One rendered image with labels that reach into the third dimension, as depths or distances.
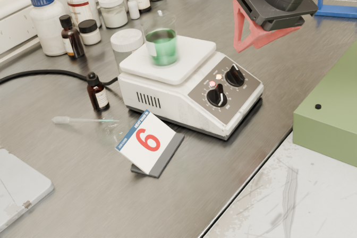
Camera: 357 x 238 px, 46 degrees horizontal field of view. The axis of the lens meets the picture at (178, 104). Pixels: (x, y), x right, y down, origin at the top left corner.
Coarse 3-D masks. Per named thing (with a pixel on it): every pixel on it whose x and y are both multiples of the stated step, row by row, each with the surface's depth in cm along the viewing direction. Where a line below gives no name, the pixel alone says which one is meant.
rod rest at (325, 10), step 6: (318, 0) 88; (318, 6) 89; (324, 6) 90; (330, 6) 90; (336, 6) 89; (342, 6) 89; (348, 6) 89; (318, 12) 89; (324, 12) 88; (330, 12) 88; (336, 12) 87; (342, 12) 87; (348, 12) 87; (354, 12) 86
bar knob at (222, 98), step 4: (220, 84) 62; (216, 88) 62; (220, 88) 62; (208, 92) 63; (212, 92) 63; (216, 92) 62; (220, 92) 62; (208, 96) 62; (212, 96) 63; (216, 96) 62; (220, 96) 61; (224, 96) 63; (208, 100) 62; (212, 100) 62; (216, 100) 62; (220, 100) 61; (224, 100) 63; (212, 104) 62; (216, 104) 62; (220, 104) 62; (224, 104) 62
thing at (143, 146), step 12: (144, 120) 63; (156, 120) 64; (144, 132) 62; (156, 132) 63; (168, 132) 64; (132, 144) 60; (144, 144) 61; (156, 144) 62; (132, 156) 59; (144, 156) 60; (144, 168) 59
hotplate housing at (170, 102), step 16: (208, 64) 67; (128, 80) 67; (144, 80) 66; (192, 80) 64; (128, 96) 69; (144, 96) 67; (160, 96) 64; (176, 96) 62; (256, 96) 67; (160, 112) 67; (176, 112) 64; (192, 112) 62; (208, 112) 61; (240, 112) 63; (192, 128) 65; (208, 128) 62; (224, 128) 61
